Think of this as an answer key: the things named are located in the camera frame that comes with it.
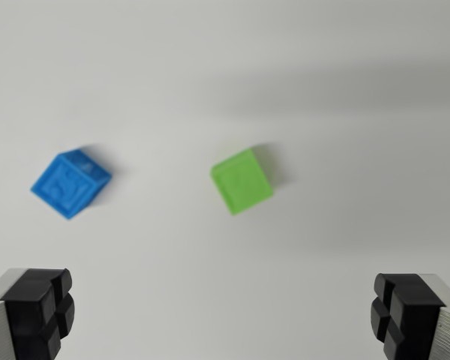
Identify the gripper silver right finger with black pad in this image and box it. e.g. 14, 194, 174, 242
370, 272, 450, 360

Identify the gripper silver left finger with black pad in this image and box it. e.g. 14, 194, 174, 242
0, 267, 76, 360

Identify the green embossed toy cube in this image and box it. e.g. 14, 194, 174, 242
210, 147, 275, 217

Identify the blue embossed toy cube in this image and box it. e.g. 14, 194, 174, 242
30, 148, 113, 221

